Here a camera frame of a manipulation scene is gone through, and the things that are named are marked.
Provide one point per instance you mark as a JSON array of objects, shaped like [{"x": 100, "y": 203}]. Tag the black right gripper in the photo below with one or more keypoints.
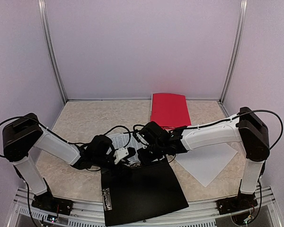
[{"x": 144, "y": 159}]

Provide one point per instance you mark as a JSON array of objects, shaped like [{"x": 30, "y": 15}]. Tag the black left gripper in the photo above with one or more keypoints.
[{"x": 119, "y": 161}]

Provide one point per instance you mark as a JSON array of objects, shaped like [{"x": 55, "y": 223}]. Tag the red file folder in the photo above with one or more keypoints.
[{"x": 169, "y": 110}]

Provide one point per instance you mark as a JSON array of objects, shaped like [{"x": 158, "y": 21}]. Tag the white paper sheet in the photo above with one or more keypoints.
[{"x": 205, "y": 163}]

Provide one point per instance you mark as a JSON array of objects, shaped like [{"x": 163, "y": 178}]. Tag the black book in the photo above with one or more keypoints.
[{"x": 142, "y": 193}]

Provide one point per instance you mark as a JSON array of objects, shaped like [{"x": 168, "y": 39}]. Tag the printed text paper sheet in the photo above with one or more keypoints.
[{"x": 119, "y": 140}]

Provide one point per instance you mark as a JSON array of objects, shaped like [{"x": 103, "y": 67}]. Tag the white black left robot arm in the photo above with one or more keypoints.
[{"x": 23, "y": 133}]

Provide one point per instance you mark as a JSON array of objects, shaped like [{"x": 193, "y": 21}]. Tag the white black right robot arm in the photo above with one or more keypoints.
[{"x": 245, "y": 128}]

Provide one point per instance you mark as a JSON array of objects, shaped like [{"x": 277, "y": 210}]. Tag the black folder centre clip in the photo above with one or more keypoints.
[{"x": 134, "y": 164}]

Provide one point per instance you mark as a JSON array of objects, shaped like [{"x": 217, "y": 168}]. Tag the black folder edge clip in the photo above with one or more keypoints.
[{"x": 106, "y": 198}]

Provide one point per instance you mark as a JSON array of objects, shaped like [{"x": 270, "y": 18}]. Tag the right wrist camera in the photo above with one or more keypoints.
[{"x": 140, "y": 139}]

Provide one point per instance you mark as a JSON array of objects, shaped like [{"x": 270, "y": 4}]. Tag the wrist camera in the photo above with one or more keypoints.
[
  {"x": 123, "y": 153},
  {"x": 140, "y": 139}
]

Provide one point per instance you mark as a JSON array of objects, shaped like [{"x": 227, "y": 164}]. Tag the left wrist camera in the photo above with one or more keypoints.
[{"x": 123, "y": 153}]

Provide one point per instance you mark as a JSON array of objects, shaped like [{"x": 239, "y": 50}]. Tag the aluminium front rail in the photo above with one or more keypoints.
[{"x": 202, "y": 213}]

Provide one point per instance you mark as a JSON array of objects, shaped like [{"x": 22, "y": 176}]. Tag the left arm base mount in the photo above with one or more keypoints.
[{"x": 53, "y": 205}]

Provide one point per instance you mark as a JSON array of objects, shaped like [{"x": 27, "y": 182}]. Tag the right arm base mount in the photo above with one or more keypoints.
[{"x": 236, "y": 203}]

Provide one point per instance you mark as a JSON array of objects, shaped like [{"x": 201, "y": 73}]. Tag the left aluminium corner post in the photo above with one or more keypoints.
[{"x": 50, "y": 50}]

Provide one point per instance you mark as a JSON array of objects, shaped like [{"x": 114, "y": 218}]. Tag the aluminium corner post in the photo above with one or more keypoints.
[
  {"x": 235, "y": 50},
  {"x": 50, "y": 50}
]

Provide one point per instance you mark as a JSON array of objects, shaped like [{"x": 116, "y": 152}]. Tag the right aluminium corner post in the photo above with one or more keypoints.
[{"x": 235, "y": 50}]

